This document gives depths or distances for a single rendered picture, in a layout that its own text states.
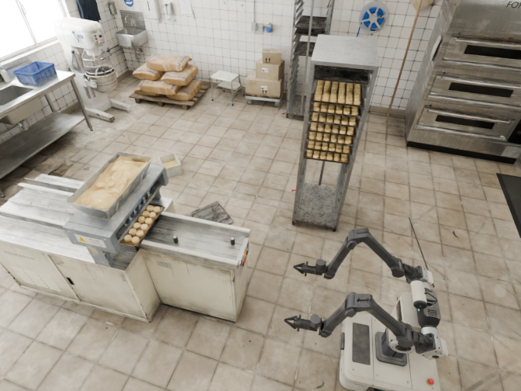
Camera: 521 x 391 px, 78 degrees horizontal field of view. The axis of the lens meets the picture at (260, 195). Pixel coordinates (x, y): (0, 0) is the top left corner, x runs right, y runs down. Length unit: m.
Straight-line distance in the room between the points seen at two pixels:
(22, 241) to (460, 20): 4.72
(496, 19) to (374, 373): 3.81
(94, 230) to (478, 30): 4.33
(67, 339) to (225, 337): 1.29
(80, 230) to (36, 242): 0.64
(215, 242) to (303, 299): 1.11
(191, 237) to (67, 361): 1.41
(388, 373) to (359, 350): 0.23
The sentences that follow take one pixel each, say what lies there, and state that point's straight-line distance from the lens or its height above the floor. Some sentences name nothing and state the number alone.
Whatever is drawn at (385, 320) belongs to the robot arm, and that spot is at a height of 1.08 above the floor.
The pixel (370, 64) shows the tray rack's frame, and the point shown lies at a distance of 2.58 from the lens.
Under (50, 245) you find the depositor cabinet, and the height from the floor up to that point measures 0.84.
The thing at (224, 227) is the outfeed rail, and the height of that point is 0.89.
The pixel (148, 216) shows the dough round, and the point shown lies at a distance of 2.56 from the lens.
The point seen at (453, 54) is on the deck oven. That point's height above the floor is 1.36.
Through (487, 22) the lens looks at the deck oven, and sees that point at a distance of 4.70.
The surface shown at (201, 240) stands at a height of 0.84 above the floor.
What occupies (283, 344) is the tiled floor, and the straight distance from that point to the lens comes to 2.89.
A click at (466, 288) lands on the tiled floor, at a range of 3.69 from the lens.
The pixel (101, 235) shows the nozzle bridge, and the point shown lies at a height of 1.18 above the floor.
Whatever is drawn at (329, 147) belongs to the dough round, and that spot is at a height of 1.04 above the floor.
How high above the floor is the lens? 2.66
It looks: 43 degrees down
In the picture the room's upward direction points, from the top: 1 degrees clockwise
